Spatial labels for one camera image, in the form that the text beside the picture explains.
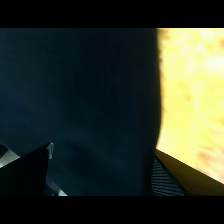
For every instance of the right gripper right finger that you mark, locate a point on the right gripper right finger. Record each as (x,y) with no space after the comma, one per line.
(176,181)

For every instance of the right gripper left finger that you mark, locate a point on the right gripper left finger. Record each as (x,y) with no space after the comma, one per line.
(23,176)

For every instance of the dark blue garment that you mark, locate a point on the dark blue garment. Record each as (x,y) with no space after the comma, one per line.
(86,100)

